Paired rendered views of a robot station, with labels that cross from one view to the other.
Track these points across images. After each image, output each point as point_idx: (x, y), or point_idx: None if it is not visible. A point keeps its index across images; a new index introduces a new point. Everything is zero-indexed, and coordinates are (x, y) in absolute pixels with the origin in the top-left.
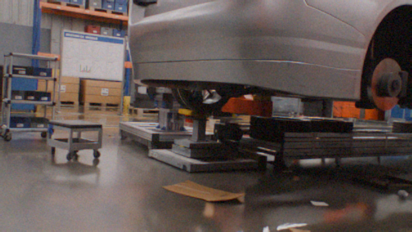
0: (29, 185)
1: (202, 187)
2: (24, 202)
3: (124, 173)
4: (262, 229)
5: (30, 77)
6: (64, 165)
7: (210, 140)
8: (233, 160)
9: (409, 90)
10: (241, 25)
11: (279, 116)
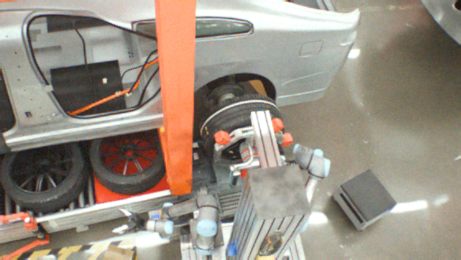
0: (367, 106)
1: (259, 90)
2: (361, 76)
3: (309, 133)
4: None
5: None
6: (357, 163)
7: (217, 171)
8: (203, 148)
9: None
10: None
11: (110, 174)
